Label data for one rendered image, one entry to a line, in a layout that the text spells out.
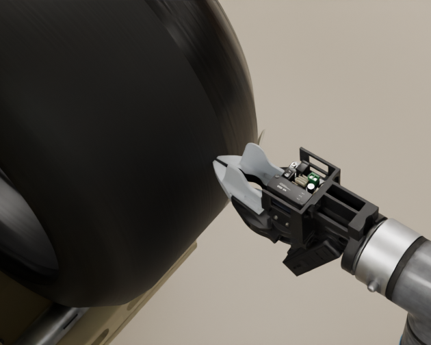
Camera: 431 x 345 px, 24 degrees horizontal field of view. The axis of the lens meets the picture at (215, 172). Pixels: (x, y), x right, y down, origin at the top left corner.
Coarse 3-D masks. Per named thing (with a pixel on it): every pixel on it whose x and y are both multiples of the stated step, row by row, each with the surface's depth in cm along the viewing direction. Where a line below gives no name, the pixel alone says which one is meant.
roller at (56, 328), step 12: (48, 312) 141; (60, 312) 141; (72, 312) 142; (84, 312) 143; (36, 324) 140; (48, 324) 140; (60, 324) 141; (72, 324) 142; (24, 336) 139; (36, 336) 139; (48, 336) 140; (60, 336) 141
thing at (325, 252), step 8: (320, 240) 108; (328, 240) 106; (296, 248) 114; (312, 248) 108; (320, 248) 107; (328, 248) 106; (336, 248) 106; (288, 256) 115; (296, 256) 112; (304, 256) 110; (312, 256) 109; (320, 256) 108; (328, 256) 107; (336, 256) 106; (288, 264) 114; (296, 264) 113; (304, 264) 112; (312, 264) 111; (320, 264) 109; (296, 272) 115; (304, 272) 113
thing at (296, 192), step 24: (288, 168) 107; (336, 168) 105; (264, 192) 104; (288, 192) 104; (312, 192) 105; (336, 192) 105; (288, 216) 104; (312, 216) 105; (336, 216) 104; (360, 216) 101; (384, 216) 104; (288, 240) 109; (312, 240) 109; (336, 240) 106; (360, 240) 102
